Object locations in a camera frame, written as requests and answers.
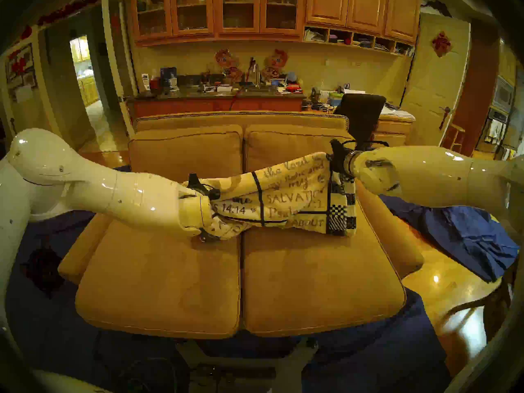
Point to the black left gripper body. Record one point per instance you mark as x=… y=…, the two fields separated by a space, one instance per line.
x=215 y=194

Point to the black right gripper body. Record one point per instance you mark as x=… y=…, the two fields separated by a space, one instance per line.
x=339 y=159

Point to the printed scripture fleece blanket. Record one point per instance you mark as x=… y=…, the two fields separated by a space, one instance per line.
x=286 y=199

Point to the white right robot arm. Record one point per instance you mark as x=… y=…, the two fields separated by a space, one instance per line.
x=430 y=175

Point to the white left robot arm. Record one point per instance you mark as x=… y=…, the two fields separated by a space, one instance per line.
x=123 y=195

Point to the dark office chair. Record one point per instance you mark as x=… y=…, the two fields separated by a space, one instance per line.
x=360 y=114

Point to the mustard sofa back cushion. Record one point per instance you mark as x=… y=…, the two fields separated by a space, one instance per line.
x=184 y=150
x=286 y=142

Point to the wooden desk with drawers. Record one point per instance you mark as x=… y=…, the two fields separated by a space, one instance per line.
x=395 y=126

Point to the mustard fabric loveseat sofa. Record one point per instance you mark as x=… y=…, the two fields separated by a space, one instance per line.
x=172 y=120

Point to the granite top counter cabinet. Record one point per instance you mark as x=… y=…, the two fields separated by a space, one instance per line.
x=196 y=105

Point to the mustard sofa seat cushion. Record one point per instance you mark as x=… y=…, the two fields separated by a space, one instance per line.
x=327 y=290
x=163 y=281

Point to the white panel door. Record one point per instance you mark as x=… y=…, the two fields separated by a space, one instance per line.
x=430 y=89

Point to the chrome sink faucet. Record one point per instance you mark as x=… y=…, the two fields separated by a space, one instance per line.
x=254 y=75

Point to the wooden stool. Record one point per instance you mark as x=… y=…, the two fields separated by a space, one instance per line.
x=456 y=129

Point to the wooden cubby shelf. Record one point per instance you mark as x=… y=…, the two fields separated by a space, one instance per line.
x=364 y=40

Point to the small red box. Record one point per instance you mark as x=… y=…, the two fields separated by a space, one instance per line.
x=154 y=83

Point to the white lotion bottle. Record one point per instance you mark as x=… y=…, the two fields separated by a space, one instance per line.
x=145 y=81

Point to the crumpled navy cloth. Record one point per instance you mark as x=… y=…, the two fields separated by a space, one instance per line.
x=462 y=236

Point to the red diamond door ornament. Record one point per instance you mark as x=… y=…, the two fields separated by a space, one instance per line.
x=441 y=44

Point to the white hanging towel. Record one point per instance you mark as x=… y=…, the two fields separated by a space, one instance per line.
x=493 y=131
x=507 y=152

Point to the black power strip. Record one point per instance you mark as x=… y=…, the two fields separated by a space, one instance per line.
x=241 y=372

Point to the large navy floor cloth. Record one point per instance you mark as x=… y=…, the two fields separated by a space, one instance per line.
x=368 y=355

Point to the white glass french door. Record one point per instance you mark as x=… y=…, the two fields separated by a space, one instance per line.
x=32 y=105

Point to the red garland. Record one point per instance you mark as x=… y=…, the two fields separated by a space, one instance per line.
x=69 y=7

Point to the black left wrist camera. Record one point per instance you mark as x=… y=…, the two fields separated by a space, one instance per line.
x=196 y=183

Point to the cartoon pig wall decoration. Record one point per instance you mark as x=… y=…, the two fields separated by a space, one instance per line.
x=275 y=61
x=226 y=60

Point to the dark standing picture frame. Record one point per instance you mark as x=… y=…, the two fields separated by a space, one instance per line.
x=168 y=75

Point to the wooden wall cabinets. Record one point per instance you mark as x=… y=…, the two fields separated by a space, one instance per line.
x=327 y=5

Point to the steel wall oven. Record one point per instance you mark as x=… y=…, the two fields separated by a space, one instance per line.
x=502 y=95

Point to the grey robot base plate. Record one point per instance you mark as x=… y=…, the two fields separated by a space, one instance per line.
x=292 y=367

